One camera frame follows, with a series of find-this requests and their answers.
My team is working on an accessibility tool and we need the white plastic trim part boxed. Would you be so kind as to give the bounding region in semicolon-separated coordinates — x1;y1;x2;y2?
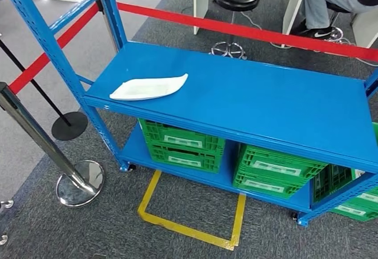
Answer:
109;73;189;101

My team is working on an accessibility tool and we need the blue metal shelf rack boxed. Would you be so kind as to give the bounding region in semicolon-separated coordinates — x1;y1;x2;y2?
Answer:
0;0;378;228

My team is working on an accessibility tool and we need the red barrier belt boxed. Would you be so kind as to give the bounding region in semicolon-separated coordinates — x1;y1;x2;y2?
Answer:
116;2;378;64
8;3;101;96

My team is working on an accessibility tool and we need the white desk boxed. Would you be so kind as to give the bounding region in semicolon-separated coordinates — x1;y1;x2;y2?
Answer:
193;0;311;50
350;6;378;50

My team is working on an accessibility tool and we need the chrome stanchion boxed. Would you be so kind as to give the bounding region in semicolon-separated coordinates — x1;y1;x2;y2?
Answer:
97;0;119;54
0;81;106;209

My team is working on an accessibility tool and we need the dark stanchion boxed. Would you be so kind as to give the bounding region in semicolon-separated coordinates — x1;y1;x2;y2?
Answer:
0;38;88;142

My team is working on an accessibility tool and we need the white floor cable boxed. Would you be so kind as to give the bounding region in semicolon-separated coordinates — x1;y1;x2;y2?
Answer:
240;11;293;51
330;37;378;68

